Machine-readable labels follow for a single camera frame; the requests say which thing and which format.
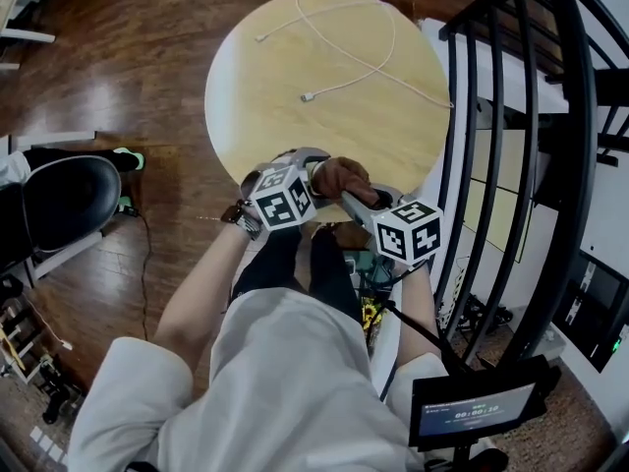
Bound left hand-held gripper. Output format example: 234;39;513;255
239;147;341;232

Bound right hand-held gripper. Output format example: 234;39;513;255
340;184;444;267

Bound brown cloth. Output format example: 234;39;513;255
313;155;382;211

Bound person's left forearm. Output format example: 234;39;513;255
152;221;253;359

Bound person's right forearm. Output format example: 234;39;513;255
392;258;439;364

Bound green storage box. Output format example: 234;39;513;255
343;248;395;290

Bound round wooden side table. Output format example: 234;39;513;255
203;0;454;225

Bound wristwatch with metal band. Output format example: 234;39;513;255
219;203;264;242

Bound person's black trousers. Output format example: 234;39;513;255
230;220;364;325

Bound yellow sunflower bunch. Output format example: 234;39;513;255
359;297;385;334

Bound white power strip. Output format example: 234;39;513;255
436;255;469;325

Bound person's white shirt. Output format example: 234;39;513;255
65;286;454;472

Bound grey cardboard box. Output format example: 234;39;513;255
532;322;567;364

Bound black metal stair railing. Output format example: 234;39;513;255
435;0;629;379

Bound black tablet display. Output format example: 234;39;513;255
408;354;562;452

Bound black equipment case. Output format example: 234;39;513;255
549;250;629;375

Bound black office chair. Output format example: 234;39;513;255
0;154;122;284

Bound white desk base bar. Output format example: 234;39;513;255
8;130;97;149

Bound black tablet stand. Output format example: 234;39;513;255
422;442;510;472

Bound white-legged wooden desk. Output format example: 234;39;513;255
0;0;58;71

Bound white charging cable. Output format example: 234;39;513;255
255;0;455;110

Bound thick black cable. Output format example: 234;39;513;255
384;299;466;376

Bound thin white cable with plug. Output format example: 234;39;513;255
23;296;76;353

